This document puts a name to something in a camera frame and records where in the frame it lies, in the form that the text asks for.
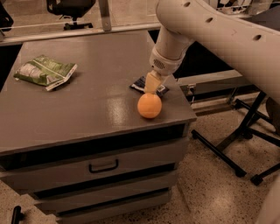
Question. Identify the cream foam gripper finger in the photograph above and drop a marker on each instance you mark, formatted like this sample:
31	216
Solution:
153	81

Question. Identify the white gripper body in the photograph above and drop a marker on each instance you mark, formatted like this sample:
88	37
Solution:
162	66

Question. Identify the blue rxbar blueberry bar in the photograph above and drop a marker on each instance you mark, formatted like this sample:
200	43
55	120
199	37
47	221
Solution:
139	85

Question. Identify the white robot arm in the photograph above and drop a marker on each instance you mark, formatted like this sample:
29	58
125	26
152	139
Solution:
251	49

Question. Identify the green jalapeno chip bag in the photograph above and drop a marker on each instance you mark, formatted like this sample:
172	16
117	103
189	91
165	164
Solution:
46	72

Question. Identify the orange fruit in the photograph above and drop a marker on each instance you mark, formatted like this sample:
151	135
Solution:
149	105

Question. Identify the grey metal floor beam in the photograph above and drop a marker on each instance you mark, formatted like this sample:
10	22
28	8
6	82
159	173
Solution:
211	93

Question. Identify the grey metal railing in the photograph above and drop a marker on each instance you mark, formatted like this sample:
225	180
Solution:
32	21

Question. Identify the grey drawer cabinet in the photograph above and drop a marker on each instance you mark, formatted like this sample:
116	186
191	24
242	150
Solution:
48	139

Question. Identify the black stand legs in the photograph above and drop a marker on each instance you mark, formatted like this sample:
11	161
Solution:
243	131

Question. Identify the black office chair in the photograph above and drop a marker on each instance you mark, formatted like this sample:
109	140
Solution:
71	8

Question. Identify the black cylindrical floor object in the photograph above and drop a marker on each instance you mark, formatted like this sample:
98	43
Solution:
17	215

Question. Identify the black drawer handle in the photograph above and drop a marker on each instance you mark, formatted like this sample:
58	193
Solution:
112	165

